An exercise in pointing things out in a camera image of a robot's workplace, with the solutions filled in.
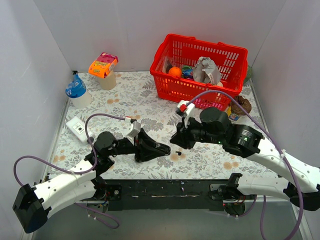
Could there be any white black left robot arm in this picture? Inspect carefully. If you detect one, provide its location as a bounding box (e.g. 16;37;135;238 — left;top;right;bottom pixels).
12;129;171;234

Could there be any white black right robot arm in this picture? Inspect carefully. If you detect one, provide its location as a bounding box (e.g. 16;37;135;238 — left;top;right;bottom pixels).
170;104;320;211

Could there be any floral patterned table mat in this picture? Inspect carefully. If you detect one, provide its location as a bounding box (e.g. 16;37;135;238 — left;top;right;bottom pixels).
63;71;275;180

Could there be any crumpled grey white bag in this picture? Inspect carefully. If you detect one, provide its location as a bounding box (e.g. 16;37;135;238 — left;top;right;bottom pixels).
193;56;222;85

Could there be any blue green snack packet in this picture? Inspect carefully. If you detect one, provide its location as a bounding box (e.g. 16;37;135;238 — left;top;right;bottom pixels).
181;65;194;80

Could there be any beige paper cup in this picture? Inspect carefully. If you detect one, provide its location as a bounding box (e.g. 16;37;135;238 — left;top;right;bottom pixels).
98;70;117;91

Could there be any red plastic shopping basket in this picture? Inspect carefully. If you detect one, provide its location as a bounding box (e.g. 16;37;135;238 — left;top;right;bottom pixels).
150;34;248;111

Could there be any orange fruit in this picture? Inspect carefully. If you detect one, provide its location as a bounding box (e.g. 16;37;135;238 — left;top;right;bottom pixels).
168;66;182;78

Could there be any white tube black cap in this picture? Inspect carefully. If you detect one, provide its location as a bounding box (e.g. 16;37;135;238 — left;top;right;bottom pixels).
65;116;89;144

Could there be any clear dark snack packet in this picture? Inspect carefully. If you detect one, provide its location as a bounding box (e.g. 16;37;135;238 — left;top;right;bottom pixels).
162;56;175;74

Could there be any white bottle blue cap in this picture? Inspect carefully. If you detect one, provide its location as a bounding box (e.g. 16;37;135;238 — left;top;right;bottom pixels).
65;73;92;109

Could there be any orange pink snack pack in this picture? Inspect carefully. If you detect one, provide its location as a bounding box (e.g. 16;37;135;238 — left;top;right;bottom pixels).
88;52;119;79

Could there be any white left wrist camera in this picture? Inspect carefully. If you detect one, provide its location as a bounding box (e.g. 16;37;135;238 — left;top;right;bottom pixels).
124;116;141;145

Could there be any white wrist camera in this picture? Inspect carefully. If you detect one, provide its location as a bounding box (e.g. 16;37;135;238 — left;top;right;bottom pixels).
175;100;195;128
124;116;141;145

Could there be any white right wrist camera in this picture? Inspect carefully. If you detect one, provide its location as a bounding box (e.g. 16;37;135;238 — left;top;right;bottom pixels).
175;100;195;128

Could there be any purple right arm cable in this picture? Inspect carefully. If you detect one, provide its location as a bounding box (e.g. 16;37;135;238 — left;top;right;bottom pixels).
188;90;305;240

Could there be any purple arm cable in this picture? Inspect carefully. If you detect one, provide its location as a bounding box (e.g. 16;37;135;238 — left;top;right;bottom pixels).
188;90;305;240
13;113;130;229

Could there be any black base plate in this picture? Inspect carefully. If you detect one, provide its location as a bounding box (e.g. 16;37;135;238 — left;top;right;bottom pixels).
86;178;247;217

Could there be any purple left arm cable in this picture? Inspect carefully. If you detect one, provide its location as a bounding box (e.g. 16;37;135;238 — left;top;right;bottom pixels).
13;113;130;229

